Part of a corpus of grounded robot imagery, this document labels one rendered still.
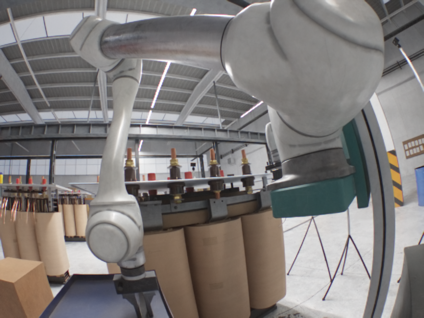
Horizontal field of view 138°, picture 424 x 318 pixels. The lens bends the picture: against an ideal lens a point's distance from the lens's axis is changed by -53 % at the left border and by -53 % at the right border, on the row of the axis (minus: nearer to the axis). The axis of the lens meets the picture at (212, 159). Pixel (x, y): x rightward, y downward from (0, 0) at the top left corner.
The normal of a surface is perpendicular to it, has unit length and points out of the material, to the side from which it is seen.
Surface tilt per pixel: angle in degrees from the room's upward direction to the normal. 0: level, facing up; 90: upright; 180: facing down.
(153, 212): 90
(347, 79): 157
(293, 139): 137
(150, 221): 90
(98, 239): 99
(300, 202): 90
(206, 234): 90
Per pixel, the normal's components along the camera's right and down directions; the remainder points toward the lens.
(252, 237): -0.44, -0.14
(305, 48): -0.71, 0.57
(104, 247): 0.36, -0.10
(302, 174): -0.76, -0.51
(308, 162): -0.66, -0.16
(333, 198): -0.79, -0.04
